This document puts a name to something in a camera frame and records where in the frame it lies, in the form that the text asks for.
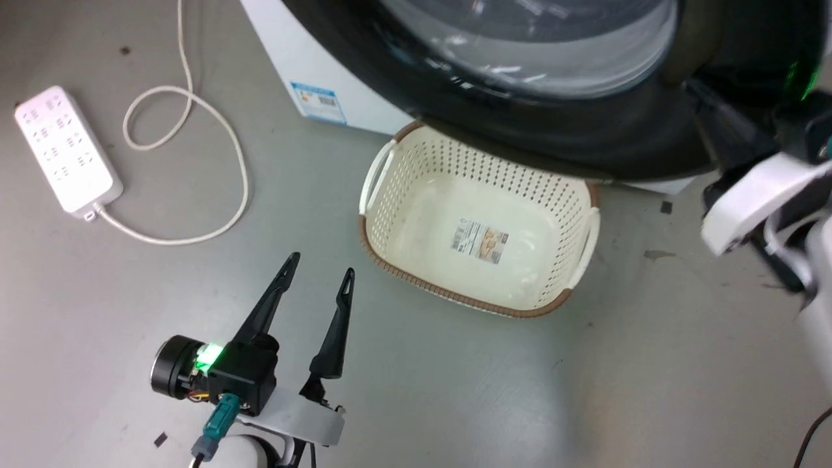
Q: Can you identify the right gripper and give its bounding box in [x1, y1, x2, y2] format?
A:
[686, 80, 832, 256]

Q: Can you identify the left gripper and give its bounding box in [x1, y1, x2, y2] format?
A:
[151, 252, 356, 447]

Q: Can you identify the black round washing machine door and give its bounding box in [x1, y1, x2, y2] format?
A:
[281, 0, 832, 183]

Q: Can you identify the white washing machine body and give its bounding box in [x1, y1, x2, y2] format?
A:
[239, 0, 697, 196]

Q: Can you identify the cream laundry basket brown rim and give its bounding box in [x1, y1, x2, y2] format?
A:
[358, 120, 601, 319]

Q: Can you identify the paper product label sticker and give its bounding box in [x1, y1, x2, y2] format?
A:
[451, 218, 510, 265]

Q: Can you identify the blue energy label sticker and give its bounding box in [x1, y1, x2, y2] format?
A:
[289, 81, 348, 125]

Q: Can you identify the white power strip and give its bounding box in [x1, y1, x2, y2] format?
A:
[14, 85, 124, 220]

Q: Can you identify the teal connector cable plug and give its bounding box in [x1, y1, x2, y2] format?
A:
[190, 393, 242, 467]

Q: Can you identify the white power strip cable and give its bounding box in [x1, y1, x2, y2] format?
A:
[94, 0, 250, 246]

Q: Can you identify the thin black cable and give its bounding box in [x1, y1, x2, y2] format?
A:
[794, 406, 832, 468]

